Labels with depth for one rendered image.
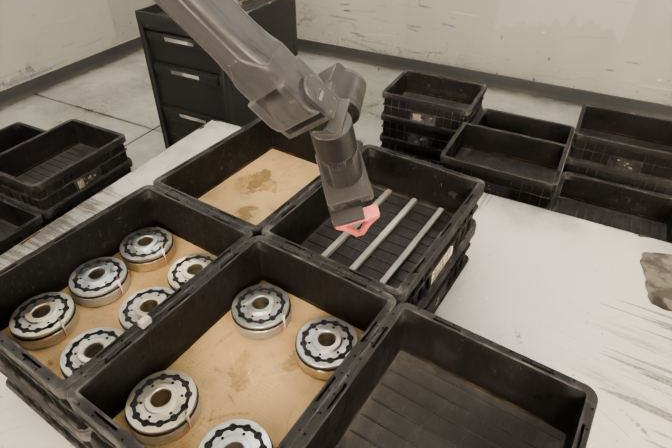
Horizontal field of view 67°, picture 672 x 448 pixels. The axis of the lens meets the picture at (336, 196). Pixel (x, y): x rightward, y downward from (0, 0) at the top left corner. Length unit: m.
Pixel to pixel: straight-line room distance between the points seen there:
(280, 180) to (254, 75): 0.70
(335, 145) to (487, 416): 0.47
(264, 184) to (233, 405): 0.59
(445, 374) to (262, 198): 0.59
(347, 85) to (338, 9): 3.57
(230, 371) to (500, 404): 0.42
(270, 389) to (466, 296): 0.52
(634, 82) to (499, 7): 1.00
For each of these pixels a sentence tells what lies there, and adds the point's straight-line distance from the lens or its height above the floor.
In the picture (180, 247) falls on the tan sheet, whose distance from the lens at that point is 1.12.
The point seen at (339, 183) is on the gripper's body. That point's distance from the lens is 0.71.
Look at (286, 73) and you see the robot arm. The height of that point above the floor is 1.31.
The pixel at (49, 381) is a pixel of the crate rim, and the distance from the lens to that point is 0.83.
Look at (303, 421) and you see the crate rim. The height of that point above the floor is 0.93.
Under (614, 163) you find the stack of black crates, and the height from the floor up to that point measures 0.50.
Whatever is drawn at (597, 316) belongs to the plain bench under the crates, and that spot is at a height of 0.70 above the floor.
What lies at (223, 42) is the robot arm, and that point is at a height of 1.35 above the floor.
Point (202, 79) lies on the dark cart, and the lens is 2.36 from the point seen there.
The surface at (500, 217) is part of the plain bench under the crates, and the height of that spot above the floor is 0.70.
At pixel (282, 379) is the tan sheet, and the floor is 0.83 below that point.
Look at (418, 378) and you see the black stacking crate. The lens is 0.87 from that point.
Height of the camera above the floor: 1.54
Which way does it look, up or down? 36 degrees down
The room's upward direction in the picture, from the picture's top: straight up
